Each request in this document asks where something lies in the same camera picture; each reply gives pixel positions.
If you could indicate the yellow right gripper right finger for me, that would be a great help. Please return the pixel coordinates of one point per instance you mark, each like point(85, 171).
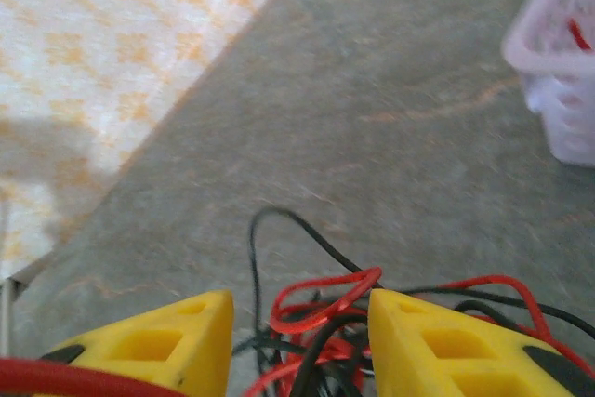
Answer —
point(404, 350)

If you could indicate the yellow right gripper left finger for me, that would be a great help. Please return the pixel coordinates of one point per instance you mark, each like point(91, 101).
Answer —
point(209, 346)

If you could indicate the lavender perforated plastic basket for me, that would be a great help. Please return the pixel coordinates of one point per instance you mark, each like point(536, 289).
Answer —
point(539, 62)

